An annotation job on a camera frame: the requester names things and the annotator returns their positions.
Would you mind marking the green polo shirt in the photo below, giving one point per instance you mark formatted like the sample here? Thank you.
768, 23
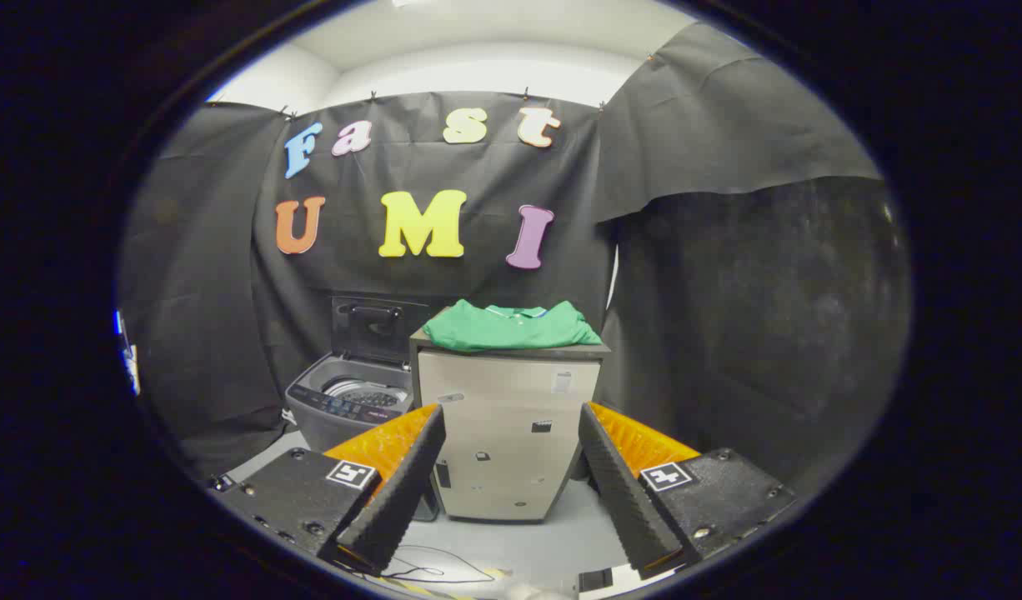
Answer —
511, 329

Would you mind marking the yellow black striped tape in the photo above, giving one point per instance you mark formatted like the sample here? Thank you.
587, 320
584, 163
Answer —
415, 586

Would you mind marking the small black device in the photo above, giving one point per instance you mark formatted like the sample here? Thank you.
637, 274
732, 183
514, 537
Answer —
220, 482

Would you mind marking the white and blue object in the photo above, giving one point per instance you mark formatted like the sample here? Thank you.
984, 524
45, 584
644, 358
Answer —
130, 358

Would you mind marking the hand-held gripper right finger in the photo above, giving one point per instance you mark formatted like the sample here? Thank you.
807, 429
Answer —
623, 492

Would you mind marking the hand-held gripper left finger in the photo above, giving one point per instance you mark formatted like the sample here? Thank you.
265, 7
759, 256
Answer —
398, 492

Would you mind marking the small black box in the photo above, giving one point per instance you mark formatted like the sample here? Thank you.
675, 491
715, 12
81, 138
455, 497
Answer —
596, 579

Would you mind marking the beige cabinet with dark top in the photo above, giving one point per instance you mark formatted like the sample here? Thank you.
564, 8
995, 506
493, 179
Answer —
503, 433

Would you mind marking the grey washing machine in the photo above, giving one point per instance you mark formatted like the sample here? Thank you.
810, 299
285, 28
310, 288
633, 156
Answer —
319, 429

